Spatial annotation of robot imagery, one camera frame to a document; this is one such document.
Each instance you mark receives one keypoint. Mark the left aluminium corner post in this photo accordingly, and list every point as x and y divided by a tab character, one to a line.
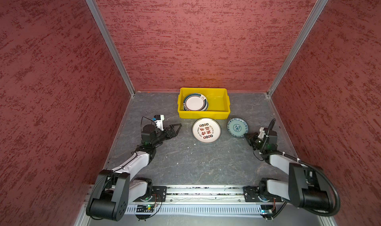
94	9

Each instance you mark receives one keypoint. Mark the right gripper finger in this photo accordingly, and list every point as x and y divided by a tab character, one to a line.
251	142
251	136

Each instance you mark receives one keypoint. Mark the aluminium mounting rail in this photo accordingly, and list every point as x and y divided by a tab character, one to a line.
205	201

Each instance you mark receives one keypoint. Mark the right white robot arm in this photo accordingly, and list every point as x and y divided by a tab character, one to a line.
307	187

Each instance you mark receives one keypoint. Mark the large white plate green rim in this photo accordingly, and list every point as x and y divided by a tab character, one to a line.
195	102

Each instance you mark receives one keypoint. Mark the aluminium corner post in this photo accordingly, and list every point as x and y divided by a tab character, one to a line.
303	34
94	9

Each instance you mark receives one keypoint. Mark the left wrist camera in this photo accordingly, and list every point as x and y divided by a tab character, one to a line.
158	120

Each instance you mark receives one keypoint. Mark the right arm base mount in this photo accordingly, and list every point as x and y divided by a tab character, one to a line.
251	194

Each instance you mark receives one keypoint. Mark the right aluminium corner post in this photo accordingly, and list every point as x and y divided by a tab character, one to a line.
303	34

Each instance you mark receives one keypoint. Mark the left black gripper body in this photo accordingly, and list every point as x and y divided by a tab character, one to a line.
160	136

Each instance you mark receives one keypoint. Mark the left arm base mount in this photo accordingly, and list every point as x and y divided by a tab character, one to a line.
157	194

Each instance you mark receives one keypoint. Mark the yellow plastic bin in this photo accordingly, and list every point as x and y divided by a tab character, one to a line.
216	103

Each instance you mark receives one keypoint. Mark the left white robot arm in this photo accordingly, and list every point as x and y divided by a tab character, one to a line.
115	189

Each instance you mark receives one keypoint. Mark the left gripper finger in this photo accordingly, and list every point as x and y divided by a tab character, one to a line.
170	134
174	127

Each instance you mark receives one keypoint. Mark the white plate red characters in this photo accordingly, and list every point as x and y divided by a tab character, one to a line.
206	130

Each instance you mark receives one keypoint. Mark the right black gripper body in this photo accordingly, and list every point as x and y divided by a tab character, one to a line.
260	143

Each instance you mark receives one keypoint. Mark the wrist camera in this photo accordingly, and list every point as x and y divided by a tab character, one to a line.
158	120
262	132

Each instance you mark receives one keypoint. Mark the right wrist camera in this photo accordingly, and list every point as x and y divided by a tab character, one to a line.
262	132

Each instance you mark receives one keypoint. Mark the small teal patterned plate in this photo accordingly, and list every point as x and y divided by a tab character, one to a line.
237	127

